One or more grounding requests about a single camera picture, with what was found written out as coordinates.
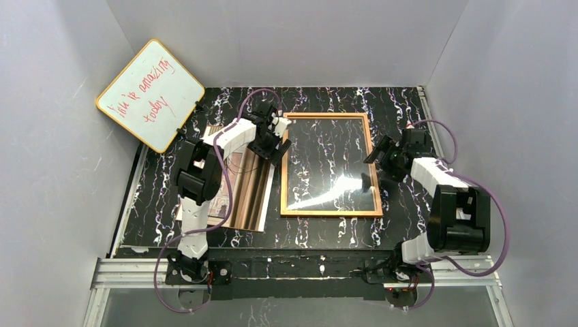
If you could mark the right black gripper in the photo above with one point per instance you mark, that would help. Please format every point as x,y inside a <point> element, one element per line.
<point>379,152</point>

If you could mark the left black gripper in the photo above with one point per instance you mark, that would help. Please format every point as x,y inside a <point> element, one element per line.
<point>268,147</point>

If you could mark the printed photo of plant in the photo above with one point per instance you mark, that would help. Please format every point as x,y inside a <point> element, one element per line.
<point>250,176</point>

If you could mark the transparent acrylic sheet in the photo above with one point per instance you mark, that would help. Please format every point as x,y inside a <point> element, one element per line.
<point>329,167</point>

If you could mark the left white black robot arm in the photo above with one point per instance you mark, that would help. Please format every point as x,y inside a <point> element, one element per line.
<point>202,170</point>

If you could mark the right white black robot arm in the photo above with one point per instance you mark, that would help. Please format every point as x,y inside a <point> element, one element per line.
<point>459,218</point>

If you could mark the whiteboard with red writing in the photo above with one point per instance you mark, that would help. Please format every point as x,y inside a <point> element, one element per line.
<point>152,97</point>

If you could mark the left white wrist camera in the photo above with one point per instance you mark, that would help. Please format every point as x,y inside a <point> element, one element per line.
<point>280,125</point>

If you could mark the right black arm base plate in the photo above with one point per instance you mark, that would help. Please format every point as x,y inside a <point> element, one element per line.
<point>392,271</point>

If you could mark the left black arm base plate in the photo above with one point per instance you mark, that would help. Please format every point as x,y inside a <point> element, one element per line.
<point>213,272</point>

